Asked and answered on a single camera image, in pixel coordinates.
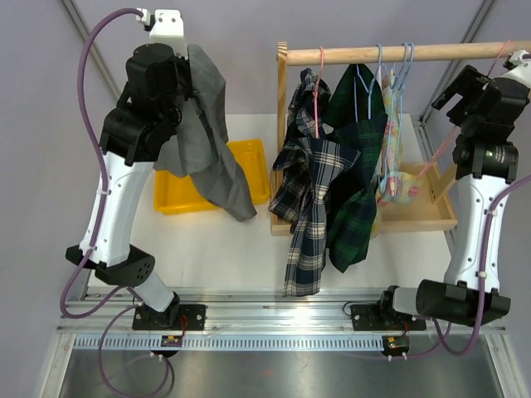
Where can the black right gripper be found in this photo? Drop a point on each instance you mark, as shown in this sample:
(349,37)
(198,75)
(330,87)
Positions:
(471,85)

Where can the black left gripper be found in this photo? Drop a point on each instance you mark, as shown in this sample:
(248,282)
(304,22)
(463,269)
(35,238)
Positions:
(181,63)

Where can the pink wire hanger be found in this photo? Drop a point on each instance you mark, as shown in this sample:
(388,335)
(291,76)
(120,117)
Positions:
(317,133)
(450,137)

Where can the grey pleated skirt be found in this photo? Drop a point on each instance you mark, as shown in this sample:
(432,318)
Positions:
(202,136)

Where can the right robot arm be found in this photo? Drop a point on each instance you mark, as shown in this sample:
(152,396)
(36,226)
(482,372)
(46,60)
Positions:
(486,169)

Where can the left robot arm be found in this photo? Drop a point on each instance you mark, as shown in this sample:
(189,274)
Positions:
(145,117)

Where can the dark green plaid skirt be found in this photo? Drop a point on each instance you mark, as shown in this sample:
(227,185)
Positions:
(351,196)

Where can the navy white plaid skirt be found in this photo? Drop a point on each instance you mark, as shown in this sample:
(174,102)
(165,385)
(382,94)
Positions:
(309,166)

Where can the yellow plastic tray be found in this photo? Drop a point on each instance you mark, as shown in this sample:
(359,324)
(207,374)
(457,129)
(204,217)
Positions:
(239,179)

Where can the wooden clothes rack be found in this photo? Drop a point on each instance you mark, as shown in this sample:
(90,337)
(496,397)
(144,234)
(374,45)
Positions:
(432,209)

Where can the pastel floral garment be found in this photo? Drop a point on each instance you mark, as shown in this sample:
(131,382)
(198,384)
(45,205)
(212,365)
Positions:
(394,186)

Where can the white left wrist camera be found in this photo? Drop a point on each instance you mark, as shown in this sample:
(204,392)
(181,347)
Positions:
(165,26)

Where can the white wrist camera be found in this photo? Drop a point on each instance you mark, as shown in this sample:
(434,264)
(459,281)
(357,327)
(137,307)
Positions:
(165,26)
(517,58)

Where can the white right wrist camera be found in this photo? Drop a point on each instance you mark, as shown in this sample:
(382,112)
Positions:
(517,58)

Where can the blue wire hanger left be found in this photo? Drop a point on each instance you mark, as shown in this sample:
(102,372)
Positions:
(376,80)

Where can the aluminium mounting rail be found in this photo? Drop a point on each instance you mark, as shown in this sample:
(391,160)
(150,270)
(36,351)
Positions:
(248,321)

